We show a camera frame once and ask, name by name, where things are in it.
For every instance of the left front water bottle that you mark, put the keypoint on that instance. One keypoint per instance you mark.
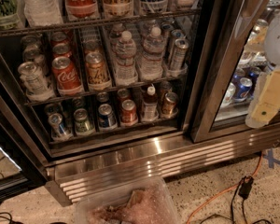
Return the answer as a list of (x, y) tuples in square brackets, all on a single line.
[(125, 50)]

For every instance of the front red coca-cola can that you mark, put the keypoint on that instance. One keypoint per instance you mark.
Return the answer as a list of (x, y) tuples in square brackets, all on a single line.
[(65, 73)]

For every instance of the green can bottom shelf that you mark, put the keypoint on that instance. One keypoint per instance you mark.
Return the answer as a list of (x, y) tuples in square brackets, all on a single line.
[(83, 126)]

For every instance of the right front water bottle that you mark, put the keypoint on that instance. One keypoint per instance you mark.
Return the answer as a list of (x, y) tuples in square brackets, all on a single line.
[(151, 56)]

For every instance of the front copper can bottom shelf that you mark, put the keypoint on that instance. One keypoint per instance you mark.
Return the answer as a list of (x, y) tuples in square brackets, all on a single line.
[(169, 103)]

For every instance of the front white soda can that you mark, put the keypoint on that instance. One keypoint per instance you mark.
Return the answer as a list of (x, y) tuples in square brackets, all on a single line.
[(34, 80)]

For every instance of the black power adapter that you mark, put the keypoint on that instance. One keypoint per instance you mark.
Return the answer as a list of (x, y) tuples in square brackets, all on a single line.
[(246, 187)]

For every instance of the glass fridge door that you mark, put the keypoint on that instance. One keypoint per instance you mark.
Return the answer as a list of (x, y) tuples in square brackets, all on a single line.
[(229, 26)]

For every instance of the clear plastic bin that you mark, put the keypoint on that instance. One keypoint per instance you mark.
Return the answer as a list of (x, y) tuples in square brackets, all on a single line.
[(144, 201)]

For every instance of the front orange soda can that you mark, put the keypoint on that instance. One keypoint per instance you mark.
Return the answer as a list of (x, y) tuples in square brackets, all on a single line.
[(96, 68)]

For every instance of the juice bottle white cap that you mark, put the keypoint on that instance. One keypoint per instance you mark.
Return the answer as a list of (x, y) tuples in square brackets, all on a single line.
[(149, 104)]

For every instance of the blue pepsi can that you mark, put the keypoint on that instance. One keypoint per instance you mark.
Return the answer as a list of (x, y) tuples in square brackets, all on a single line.
[(243, 87)]

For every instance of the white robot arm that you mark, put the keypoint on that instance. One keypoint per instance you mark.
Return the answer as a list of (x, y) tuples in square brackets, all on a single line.
[(272, 41)]

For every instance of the silver redbull can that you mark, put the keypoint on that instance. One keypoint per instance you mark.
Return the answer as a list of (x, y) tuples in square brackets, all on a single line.
[(174, 35), (178, 54)]

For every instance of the blue can bottom shelf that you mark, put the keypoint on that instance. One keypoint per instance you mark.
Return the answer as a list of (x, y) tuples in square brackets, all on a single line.
[(106, 116)]

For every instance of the water bottle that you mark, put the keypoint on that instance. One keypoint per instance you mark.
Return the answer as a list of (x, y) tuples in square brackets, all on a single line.
[(125, 50), (151, 56)]

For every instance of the red can bottom shelf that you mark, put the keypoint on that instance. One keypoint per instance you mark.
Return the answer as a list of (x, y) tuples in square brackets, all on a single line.
[(128, 111)]

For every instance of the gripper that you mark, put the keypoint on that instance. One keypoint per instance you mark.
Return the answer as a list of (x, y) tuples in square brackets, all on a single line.
[(278, 40)]

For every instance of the blue white can bottom left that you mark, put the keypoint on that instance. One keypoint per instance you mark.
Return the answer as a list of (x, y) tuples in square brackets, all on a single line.
[(56, 122)]

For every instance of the large red coca-cola can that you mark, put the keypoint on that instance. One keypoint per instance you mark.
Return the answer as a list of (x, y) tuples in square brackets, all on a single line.
[(80, 8)]

